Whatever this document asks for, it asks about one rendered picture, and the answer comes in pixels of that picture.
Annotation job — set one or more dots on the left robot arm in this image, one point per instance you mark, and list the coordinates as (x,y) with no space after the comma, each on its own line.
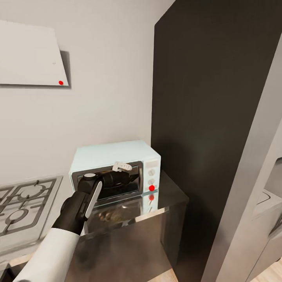
(51,261)

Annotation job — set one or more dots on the burner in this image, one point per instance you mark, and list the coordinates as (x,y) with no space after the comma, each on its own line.
(24,209)

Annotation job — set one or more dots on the microwave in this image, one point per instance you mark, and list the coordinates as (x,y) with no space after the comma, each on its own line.
(101,158)

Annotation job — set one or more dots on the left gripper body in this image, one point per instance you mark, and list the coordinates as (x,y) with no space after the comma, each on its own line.
(119,177)

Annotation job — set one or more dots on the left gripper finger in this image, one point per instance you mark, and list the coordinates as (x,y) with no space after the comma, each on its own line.
(133,177)

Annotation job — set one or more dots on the fridge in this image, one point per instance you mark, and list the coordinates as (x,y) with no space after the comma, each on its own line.
(217,125)

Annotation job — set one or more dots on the range hood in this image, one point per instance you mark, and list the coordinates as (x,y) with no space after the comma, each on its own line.
(30,55)

